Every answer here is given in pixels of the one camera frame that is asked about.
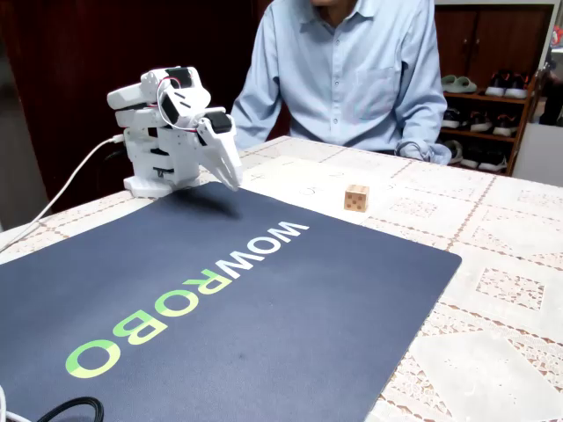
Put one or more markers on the person's left forearm blue sleeve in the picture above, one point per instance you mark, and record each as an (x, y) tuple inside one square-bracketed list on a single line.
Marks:
[(424, 153)]

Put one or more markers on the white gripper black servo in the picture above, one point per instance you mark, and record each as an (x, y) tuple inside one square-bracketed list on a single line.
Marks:
[(216, 141)]

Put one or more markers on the beige lace tablecloth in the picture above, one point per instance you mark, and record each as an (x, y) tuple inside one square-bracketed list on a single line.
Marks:
[(484, 264)]

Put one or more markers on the dark wooden cabinet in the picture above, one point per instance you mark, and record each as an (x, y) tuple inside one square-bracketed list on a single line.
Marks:
[(497, 39)]

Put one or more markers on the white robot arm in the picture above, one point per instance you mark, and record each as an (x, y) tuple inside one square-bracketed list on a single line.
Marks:
[(145, 165)]

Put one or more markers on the green slipper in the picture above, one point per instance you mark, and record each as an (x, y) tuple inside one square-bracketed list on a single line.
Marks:
[(467, 85), (448, 82)]

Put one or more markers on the grey white sneaker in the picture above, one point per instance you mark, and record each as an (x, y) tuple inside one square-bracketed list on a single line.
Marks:
[(456, 151)]

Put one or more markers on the wooden die cube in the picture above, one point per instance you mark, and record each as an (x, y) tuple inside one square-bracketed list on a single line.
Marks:
[(356, 200)]

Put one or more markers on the white numbered paper sheet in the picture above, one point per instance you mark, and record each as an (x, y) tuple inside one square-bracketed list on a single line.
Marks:
[(303, 178)]

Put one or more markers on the wooden shoe rack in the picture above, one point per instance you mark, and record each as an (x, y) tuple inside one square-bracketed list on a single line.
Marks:
[(523, 127)]

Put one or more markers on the dark sneaker white sole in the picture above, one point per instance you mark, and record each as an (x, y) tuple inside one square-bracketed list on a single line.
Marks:
[(505, 125), (452, 119), (481, 122)]

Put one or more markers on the black orange white sneaker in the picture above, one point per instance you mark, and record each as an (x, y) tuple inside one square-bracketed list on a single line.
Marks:
[(516, 88), (497, 85)]

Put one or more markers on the man in blue shirt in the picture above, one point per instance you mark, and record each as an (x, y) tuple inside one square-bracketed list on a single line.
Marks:
[(343, 79)]

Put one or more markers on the dark blue Wowrobo mat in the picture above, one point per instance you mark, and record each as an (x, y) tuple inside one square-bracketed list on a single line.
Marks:
[(286, 316)]

